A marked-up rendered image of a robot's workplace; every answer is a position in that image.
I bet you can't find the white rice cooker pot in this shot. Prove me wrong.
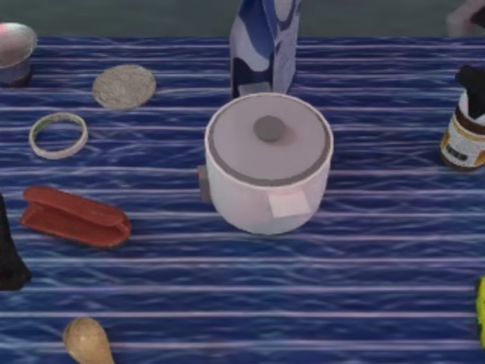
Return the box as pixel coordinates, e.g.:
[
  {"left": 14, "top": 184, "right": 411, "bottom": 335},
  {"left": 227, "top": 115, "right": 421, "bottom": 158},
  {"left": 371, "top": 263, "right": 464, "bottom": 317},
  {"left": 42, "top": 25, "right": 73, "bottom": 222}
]
[{"left": 196, "top": 92, "right": 335, "bottom": 237}]

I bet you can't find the blue and white carton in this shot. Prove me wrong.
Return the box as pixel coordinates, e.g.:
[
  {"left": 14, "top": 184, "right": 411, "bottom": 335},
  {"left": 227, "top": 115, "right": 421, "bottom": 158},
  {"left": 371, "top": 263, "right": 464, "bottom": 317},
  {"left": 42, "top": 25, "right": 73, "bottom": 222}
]
[{"left": 229, "top": 0, "right": 302, "bottom": 100}]

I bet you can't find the wooden spoon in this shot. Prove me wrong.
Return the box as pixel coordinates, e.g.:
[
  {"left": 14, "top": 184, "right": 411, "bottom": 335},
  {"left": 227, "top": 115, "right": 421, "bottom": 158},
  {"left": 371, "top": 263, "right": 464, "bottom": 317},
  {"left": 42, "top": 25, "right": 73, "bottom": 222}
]
[{"left": 61, "top": 317, "right": 116, "bottom": 364}]

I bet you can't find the white tape ring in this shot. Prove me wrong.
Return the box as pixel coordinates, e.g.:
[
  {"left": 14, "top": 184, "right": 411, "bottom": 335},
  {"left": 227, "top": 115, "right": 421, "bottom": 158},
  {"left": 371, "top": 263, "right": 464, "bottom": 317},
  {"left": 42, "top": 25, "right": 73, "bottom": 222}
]
[{"left": 28, "top": 111, "right": 89, "bottom": 161}]

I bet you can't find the yellow-green object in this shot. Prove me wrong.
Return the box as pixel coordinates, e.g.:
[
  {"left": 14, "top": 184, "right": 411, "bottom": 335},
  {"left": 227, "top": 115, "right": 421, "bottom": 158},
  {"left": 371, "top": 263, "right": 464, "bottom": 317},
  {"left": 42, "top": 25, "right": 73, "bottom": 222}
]
[{"left": 474, "top": 275, "right": 485, "bottom": 348}]

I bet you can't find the red open case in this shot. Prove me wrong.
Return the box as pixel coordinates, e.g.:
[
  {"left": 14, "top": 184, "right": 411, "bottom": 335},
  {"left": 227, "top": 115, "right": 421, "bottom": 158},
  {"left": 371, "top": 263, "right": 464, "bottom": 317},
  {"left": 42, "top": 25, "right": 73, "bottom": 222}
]
[{"left": 19, "top": 185, "right": 133, "bottom": 249}]

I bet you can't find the grey round disc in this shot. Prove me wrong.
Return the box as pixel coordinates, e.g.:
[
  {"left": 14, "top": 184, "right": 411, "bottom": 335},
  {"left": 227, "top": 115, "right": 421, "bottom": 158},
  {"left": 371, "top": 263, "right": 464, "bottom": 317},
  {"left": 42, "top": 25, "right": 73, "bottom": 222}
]
[{"left": 92, "top": 64, "right": 158, "bottom": 111}]

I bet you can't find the blue striped tablecloth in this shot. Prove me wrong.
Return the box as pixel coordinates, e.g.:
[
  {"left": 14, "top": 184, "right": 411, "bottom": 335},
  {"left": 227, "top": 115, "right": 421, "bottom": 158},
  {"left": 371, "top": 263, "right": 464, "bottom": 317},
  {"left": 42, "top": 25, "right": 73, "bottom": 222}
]
[{"left": 0, "top": 35, "right": 485, "bottom": 364}]

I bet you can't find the white brown labeled bottle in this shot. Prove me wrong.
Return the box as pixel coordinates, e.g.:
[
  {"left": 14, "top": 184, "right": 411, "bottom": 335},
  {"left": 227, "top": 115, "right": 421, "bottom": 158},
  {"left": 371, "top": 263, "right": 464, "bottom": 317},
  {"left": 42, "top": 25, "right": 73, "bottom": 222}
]
[{"left": 439, "top": 89, "right": 485, "bottom": 172}]

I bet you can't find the metal bowl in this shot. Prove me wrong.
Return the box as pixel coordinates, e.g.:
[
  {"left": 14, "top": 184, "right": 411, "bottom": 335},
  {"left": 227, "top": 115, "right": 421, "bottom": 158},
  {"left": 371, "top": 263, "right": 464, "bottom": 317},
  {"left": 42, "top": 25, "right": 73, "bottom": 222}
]
[{"left": 0, "top": 22, "right": 39, "bottom": 88}]

